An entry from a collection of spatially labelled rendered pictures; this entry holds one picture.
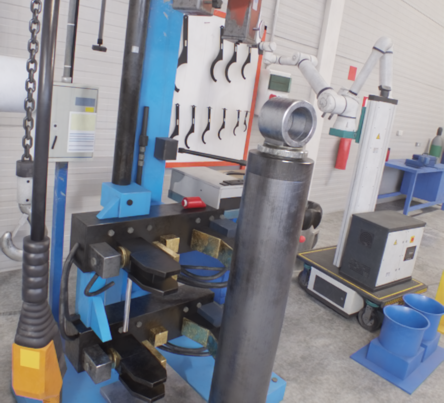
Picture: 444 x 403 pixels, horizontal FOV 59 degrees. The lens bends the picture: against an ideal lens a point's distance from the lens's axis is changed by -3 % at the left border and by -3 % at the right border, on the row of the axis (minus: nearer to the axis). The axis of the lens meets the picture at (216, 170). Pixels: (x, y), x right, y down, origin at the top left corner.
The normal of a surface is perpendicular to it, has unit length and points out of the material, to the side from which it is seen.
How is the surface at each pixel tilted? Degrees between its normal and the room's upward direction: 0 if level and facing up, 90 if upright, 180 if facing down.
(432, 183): 90
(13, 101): 124
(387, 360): 90
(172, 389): 0
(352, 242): 90
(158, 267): 0
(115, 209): 90
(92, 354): 0
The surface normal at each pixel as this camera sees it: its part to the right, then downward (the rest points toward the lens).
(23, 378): -0.06, 0.19
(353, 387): 0.14, -0.97
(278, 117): -0.80, -0.15
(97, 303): 0.59, -0.44
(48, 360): 0.99, 0.14
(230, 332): -0.72, 0.04
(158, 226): 0.65, 0.24
